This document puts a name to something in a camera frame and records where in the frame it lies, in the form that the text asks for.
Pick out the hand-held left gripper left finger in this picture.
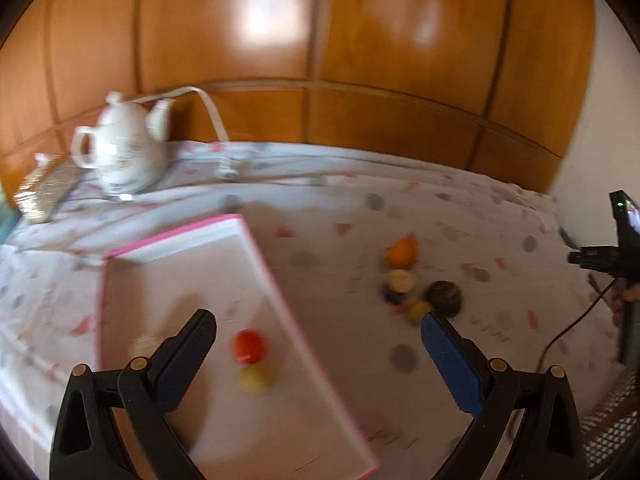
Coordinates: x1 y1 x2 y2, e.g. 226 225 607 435
49 308 218 480

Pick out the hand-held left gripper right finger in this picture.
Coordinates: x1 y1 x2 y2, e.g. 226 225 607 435
421 311 586 480

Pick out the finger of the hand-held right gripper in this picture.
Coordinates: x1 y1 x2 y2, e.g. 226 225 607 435
567 246 622 273

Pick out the yellow-green round fruit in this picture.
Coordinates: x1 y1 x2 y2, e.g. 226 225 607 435
237 364 276 395
406 301 433 326

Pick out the red tomato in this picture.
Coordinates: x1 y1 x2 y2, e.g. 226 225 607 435
231 329 267 363

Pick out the pink-edged white box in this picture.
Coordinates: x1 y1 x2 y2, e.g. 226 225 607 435
95 214 379 477

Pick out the person's right hand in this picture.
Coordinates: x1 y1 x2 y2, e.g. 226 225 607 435
612 282 640 307

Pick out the dark round fruit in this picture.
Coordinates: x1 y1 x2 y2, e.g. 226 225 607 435
426 281 463 317

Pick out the small orange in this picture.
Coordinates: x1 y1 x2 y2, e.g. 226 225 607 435
386 237 419 268

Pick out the black mesh basket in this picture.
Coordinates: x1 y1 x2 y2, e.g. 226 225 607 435
580 365 635 480

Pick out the printed bed sheet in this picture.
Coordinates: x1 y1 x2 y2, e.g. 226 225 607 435
0 140 626 480

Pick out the white ceramic teapot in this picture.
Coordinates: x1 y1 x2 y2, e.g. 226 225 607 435
71 91 176 201

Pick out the teal object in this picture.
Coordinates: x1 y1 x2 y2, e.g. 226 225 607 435
0 185 16 233

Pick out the wooden headboard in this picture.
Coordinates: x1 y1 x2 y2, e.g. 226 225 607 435
0 0 598 211

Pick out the grey cable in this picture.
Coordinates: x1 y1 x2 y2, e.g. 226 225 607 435
539 280 618 373

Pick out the white strap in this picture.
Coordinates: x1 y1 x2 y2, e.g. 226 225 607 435
135 86 238 181

